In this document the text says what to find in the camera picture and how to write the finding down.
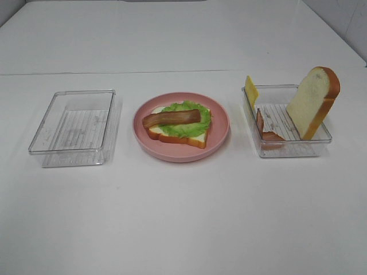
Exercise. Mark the green lettuce leaf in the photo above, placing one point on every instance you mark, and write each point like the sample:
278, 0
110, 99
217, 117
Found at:
187, 130

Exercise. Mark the bacon strip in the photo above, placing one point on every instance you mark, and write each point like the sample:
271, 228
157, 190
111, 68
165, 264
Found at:
172, 117
271, 138

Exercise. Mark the bread slice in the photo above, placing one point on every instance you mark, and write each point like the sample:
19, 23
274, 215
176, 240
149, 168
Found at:
156, 133
314, 98

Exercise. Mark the yellow cheese slice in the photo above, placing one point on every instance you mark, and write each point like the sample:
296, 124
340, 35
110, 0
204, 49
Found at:
251, 91

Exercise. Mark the pink round plate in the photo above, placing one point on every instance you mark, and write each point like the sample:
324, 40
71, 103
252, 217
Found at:
181, 153

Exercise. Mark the clear right plastic tray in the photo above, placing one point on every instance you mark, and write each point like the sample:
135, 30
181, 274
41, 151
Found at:
272, 102

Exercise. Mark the clear plastic tray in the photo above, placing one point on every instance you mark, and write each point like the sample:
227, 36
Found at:
272, 102
78, 129

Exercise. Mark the clear left plastic tray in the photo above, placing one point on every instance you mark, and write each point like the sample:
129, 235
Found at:
78, 129

